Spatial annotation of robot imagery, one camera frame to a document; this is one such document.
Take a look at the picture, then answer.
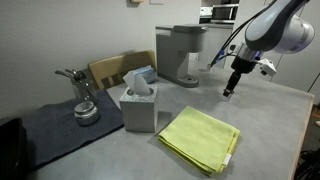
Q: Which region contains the wooden chair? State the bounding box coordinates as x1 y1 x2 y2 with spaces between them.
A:
88 50 156 89

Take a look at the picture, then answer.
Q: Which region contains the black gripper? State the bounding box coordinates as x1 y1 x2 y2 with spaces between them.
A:
223 57 256 94

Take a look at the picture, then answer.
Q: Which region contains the grey tissue box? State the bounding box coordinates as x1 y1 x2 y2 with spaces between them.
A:
119 72 158 133

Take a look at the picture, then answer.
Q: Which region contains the black microwave oven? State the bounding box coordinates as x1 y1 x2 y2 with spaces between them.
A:
211 4 238 24

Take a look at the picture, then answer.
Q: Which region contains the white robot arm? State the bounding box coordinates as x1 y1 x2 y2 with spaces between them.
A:
223 0 315 97

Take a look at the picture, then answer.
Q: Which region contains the beige wall thermostat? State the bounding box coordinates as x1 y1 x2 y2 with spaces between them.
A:
130 0 145 3

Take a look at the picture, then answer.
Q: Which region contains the white coffee pod cup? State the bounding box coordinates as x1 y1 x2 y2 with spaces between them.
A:
223 94 232 100
206 64 212 72

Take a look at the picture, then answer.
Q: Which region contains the round metal tin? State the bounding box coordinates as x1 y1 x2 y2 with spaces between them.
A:
74 101 100 126

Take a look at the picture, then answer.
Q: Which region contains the white wall switch plate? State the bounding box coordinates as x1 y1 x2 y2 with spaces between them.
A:
149 0 164 5

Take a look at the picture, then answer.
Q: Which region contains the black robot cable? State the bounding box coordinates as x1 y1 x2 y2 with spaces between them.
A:
209 16 258 68

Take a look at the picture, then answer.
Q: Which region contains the folded yellow-green cloth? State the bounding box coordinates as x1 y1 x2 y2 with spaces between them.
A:
158 106 240 176

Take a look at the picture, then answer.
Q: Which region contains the grey pod coffee maker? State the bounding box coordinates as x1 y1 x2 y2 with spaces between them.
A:
156 25 206 88

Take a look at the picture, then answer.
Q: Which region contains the dark blue table mat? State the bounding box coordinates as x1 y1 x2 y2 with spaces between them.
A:
22 90 123 170

